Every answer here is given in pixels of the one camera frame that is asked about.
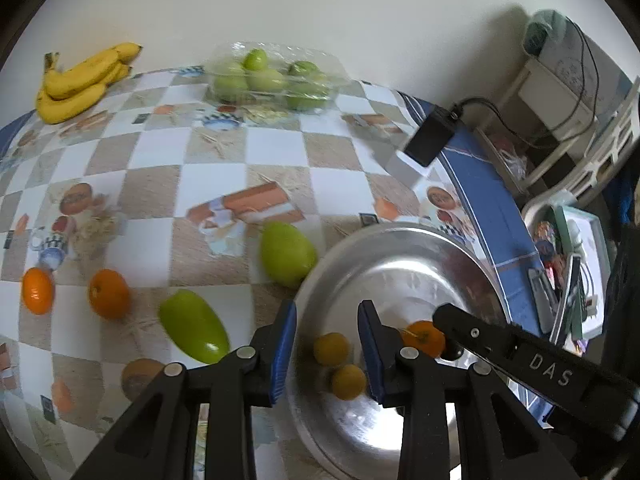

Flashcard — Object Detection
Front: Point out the small yellow-brown longan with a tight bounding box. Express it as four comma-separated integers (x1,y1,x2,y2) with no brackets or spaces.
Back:
331,364,367,401
313,332,351,367

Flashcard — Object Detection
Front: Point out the black charger block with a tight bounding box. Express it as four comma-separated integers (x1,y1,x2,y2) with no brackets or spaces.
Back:
404,105,458,167

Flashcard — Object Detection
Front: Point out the orange with long stem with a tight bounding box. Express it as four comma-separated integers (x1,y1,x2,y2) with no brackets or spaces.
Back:
395,320,446,359

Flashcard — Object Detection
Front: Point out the white shelf rack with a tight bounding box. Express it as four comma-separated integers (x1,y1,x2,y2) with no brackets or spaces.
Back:
492,57,601,196

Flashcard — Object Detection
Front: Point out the colourful snack packet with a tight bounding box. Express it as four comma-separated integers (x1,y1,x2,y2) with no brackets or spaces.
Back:
532,220,561,261

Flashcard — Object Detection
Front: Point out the teal-rimmed white box tray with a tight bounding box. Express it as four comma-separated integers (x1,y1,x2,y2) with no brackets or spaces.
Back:
547,205,613,343

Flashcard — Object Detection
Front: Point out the green mango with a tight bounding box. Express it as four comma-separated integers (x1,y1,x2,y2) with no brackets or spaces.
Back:
158,289,231,365
259,221,319,288

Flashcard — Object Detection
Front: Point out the black smartphone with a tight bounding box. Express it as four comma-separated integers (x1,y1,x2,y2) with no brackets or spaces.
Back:
550,255,583,343

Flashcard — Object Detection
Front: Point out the round metal bowl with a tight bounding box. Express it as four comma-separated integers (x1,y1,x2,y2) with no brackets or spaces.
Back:
287,222,516,480

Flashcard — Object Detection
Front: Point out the clear plastic jujube container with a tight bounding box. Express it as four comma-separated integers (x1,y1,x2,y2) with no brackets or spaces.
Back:
207,40,351,113

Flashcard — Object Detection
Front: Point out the pale green bag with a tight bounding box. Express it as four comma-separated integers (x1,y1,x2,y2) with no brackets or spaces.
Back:
522,9,568,58

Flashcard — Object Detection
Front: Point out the black charger cable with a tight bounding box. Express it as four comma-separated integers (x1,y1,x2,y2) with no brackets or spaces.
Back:
450,15,601,151

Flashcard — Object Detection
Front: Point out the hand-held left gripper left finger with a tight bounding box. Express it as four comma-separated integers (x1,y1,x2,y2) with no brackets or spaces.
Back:
70,299,298,480

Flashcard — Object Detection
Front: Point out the white plastic chair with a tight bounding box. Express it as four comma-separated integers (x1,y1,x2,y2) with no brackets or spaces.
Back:
520,77,640,241

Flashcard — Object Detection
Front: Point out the blue tablecloth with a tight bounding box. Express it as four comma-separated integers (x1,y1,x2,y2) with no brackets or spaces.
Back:
0,92,556,426

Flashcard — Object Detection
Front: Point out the yellow banana bunch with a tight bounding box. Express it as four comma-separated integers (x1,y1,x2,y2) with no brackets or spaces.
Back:
35,41,144,125

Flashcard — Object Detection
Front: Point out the pile of small green jujubes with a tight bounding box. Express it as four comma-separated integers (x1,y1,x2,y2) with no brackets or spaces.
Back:
215,49,331,111

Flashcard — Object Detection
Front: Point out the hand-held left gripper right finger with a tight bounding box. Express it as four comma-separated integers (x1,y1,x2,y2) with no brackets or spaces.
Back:
357,300,556,480

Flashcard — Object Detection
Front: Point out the plastic bag with red contents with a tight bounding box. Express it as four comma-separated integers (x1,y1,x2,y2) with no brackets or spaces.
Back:
487,132,531,183

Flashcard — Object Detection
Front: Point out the grey phone stand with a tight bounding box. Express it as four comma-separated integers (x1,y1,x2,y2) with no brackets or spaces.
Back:
527,267,556,333

